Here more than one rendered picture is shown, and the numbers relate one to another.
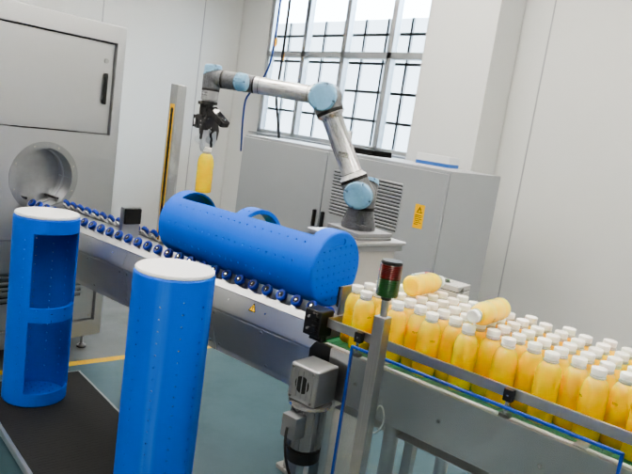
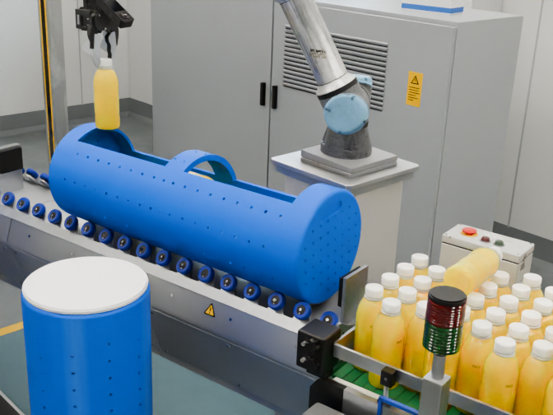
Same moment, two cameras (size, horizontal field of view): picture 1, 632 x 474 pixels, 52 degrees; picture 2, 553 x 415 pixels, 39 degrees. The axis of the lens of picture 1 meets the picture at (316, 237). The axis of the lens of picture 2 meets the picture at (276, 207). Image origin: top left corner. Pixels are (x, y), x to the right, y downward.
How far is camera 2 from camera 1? 0.68 m
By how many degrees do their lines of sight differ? 11
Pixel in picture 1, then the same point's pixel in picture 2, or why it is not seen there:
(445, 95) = not seen: outside the picture
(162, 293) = (72, 336)
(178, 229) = (80, 193)
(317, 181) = (262, 43)
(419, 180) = (411, 36)
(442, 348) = (524, 393)
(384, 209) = not seen: hidden behind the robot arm
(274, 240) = (230, 213)
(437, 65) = not seen: outside the picture
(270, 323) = (240, 333)
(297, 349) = (286, 372)
